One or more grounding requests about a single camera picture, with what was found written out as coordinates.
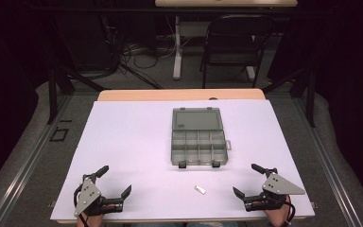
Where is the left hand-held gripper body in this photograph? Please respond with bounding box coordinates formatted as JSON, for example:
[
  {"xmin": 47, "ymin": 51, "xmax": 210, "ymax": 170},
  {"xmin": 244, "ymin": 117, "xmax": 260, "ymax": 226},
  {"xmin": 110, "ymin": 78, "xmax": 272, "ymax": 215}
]
[{"xmin": 73, "ymin": 174, "xmax": 125, "ymax": 218}]

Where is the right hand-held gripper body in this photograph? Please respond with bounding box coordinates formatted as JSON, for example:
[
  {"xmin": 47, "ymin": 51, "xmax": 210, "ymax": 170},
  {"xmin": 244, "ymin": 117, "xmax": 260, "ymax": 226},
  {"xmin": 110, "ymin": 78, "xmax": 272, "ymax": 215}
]
[{"xmin": 243, "ymin": 167, "xmax": 306, "ymax": 213}]

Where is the person's left hand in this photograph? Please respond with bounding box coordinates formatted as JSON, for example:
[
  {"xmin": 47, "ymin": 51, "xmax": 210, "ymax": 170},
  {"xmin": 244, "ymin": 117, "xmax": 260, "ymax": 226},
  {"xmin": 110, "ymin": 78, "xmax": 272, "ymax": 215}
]
[{"xmin": 76, "ymin": 204, "xmax": 107, "ymax": 227}]

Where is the person's right hand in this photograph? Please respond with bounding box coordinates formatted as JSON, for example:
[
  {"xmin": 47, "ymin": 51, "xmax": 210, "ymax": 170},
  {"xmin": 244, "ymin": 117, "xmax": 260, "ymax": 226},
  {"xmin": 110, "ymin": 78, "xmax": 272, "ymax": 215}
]
[{"xmin": 263, "ymin": 194, "xmax": 293, "ymax": 227}]

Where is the small white flat piece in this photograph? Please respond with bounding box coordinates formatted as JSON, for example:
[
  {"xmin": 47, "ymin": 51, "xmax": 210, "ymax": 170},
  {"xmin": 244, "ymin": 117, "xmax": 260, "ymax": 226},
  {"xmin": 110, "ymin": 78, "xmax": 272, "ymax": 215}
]
[{"xmin": 193, "ymin": 184, "xmax": 207, "ymax": 196}]

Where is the white board table cover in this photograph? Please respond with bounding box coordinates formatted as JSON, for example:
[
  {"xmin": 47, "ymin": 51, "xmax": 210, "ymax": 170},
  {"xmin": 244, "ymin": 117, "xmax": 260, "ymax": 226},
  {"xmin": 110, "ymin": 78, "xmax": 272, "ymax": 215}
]
[{"xmin": 49, "ymin": 98, "xmax": 316, "ymax": 221}]

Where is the grey clear compartment box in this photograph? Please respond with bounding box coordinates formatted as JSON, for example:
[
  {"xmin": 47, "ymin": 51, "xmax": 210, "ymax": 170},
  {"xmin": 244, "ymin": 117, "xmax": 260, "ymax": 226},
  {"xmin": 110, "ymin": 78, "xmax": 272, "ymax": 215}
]
[{"xmin": 170, "ymin": 106, "xmax": 233, "ymax": 169}]

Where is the black metal stand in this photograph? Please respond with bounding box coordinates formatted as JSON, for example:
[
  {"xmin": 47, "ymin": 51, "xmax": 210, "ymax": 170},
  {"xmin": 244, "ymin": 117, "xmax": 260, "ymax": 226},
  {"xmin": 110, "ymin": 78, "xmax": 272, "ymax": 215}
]
[
  {"xmin": 260, "ymin": 61, "xmax": 318, "ymax": 129},
  {"xmin": 43, "ymin": 18, "xmax": 108, "ymax": 126}
]

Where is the wooden table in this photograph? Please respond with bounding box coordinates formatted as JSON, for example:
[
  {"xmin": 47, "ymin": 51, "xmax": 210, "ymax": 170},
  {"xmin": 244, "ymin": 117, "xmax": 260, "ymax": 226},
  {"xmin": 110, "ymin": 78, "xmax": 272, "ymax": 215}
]
[{"xmin": 56, "ymin": 88, "xmax": 316, "ymax": 225}]

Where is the black folding chair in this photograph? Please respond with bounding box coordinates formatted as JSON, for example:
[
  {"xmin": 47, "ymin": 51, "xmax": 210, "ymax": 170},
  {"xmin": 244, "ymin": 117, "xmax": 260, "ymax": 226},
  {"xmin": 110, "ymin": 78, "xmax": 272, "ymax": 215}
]
[{"xmin": 199, "ymin": 13, "xmax": 277, "ymax": 90}]

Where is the white desk with light top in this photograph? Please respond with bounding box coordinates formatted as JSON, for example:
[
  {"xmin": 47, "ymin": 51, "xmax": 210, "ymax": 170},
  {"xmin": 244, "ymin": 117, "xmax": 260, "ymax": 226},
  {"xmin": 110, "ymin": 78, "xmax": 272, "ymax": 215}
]
[{"xmin": 154, "ymin": 0, "xmax": 299, "ymax": 81}]

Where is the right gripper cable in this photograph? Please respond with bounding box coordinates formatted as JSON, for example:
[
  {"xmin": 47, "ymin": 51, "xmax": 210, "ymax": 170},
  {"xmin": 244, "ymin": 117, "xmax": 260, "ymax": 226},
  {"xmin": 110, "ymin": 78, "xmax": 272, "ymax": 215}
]
[{"xmin": 283, "ymin": 195, "xmax": 297, "ymax": 226}]

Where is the aluminium floor rail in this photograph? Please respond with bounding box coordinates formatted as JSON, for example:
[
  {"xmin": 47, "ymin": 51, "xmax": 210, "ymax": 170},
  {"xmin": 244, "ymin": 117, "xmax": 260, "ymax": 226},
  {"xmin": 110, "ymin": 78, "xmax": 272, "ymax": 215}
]
[
  {"xmin": 0, "ymin": 94, "xmax": 74, "ymax": 227},
  {"xmin": 291, "ymin": 94, "xmax": 363, "ymax": 227}
]

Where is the bundle of floor cables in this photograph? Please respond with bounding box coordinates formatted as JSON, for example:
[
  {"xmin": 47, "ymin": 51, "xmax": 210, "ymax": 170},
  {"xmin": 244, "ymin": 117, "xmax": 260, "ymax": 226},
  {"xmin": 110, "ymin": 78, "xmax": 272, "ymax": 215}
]
[{"xmin": 105, "ymin": 15, "xmax": 178, "ymax": 90}]

